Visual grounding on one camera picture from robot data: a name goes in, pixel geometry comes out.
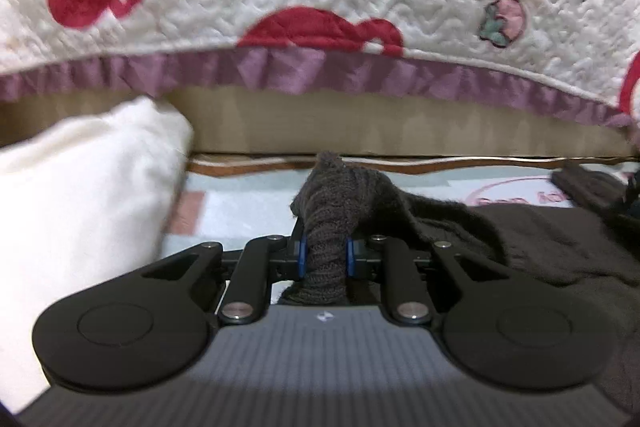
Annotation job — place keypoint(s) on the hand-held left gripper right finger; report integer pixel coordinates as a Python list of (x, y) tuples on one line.
[(350, 258)]

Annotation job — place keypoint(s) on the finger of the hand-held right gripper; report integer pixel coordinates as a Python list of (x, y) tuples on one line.
[(585, 189)]

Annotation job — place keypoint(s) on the dark brown knit sweater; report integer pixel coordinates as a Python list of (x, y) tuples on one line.
[(525, 252)]

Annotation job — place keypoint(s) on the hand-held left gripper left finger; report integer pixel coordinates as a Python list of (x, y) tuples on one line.
[(299, 258)]

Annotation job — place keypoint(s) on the tan bed base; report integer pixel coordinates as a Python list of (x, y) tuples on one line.
[(380, 122)]

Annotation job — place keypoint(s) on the white cloth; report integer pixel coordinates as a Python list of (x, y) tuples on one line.
[(75, 197)]

